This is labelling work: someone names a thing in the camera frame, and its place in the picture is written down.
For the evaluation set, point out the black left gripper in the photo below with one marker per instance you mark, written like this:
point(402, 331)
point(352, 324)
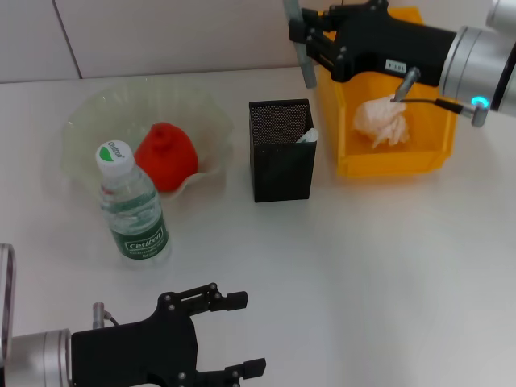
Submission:
point(137, 350)

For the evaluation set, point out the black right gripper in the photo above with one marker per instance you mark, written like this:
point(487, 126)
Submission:
point(383, 44)

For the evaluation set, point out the silver glitter pen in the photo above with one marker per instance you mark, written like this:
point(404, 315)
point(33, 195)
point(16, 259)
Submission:
point(308, 72)

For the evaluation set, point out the green utility knife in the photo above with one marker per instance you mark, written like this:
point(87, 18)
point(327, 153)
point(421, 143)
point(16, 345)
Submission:
point(308, 136)

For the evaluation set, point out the white paper ball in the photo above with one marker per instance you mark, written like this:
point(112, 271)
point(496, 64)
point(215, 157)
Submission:
point(379, 121)

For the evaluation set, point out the clear water bottle green label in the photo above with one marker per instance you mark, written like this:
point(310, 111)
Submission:
point(137, 217)

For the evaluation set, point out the orange toy fruit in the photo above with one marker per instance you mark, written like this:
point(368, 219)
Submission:
point(169, 161)

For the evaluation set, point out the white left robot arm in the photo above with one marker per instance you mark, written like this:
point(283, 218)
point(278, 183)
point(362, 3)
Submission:
point(36, 354)

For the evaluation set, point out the black mesh pen holder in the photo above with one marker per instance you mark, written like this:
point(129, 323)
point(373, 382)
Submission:
point(282, 173)

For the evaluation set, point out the clear glass fruit plate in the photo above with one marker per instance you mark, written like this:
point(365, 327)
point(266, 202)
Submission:
point(113, 105)

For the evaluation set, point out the yellow plastic bin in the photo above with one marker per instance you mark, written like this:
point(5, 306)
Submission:
point(387, 163)

